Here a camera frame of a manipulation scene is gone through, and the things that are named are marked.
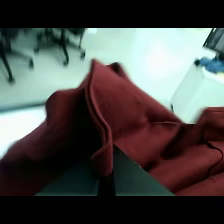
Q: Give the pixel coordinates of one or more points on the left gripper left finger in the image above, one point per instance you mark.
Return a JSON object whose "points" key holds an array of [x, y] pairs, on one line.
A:
{"points": [[76, 183]]}

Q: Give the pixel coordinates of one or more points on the dark red garment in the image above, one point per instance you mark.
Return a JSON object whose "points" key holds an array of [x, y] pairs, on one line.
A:
{"points": [[133, 110]]}

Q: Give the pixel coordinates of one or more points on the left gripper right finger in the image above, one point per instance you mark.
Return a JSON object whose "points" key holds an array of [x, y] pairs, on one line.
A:
{"points": [[133, 176]]}

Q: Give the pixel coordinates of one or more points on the white cabinet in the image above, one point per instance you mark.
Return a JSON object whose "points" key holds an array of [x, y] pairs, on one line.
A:
{"points": [[196, 93]]}

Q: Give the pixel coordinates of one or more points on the blue garment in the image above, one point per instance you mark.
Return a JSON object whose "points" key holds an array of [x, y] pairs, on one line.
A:
{"points": [[211, 63]]}

